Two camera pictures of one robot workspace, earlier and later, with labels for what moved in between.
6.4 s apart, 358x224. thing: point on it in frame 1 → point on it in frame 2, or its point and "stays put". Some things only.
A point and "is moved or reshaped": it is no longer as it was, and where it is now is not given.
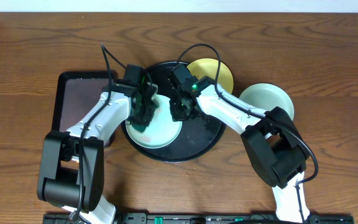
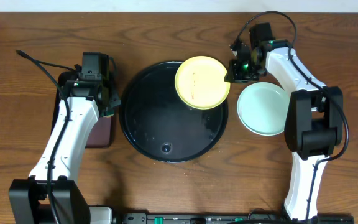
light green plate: [161, 130] → [262, 108]
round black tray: [199, 135] stays put
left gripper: [150, 114] → [115, 99]
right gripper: [176, 116] → [233, 76]
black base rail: [202, 218] stays put
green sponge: [140, 128] is moved or reshaped
